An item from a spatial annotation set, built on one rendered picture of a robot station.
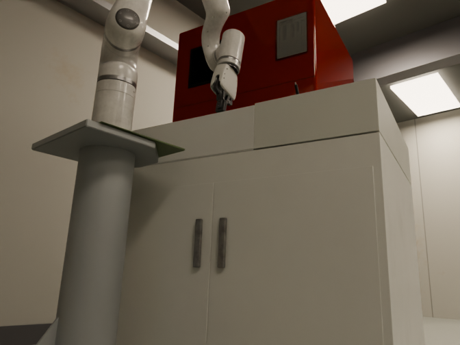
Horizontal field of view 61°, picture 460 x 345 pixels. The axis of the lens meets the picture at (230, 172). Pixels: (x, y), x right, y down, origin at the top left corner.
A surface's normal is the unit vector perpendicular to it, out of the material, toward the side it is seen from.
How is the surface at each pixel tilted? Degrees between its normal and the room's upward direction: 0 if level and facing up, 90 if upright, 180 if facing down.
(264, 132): 90
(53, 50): 90
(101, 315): 90
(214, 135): 90
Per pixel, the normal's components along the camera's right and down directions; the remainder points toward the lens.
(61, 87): 0.75, -0.15
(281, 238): -0.51, -0.24
